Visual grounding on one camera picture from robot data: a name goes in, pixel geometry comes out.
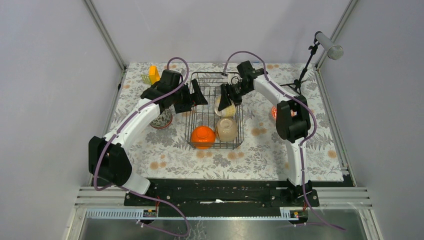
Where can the green yellow grid plate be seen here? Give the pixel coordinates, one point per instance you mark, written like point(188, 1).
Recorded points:
point(146, 79)

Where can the orange plastic block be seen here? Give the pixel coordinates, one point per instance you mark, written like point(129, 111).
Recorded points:
point(153, 74)

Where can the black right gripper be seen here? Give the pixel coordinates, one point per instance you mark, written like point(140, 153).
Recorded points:
point(225, 101)

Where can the floral patterned table mat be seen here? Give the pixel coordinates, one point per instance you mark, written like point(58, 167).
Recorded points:
point(165, 153)

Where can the aluminium frame rail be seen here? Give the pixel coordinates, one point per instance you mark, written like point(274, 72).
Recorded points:
point(104, 33)

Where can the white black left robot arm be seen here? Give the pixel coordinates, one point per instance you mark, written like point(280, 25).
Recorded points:
point(108, 156)

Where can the orange glossy bowl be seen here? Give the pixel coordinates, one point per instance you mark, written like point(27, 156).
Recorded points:
point(203, 137)

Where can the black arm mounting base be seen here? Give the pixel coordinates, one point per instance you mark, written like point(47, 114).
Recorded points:
point(228, 198)

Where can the white bowl red floral pattern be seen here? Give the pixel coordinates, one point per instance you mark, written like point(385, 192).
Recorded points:
point(274, 112)

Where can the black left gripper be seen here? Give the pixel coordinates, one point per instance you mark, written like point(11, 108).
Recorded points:
point(196, 98)

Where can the pink patterned bowl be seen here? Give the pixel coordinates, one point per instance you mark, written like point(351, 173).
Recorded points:
point(163, 120)

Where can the black wire dish rack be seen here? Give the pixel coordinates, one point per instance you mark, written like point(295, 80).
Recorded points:
point(210, 83)

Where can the yellow dotted white bowl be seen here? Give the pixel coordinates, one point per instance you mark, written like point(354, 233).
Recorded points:
point(227, 112)

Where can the silver microphone on black stand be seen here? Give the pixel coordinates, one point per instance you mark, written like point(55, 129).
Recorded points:
point(334, 52)

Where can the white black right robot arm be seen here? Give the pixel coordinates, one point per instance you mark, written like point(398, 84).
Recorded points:
point(292, 116)

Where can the beige bowl with leaf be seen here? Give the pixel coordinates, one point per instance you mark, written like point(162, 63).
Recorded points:
point(226, 129)

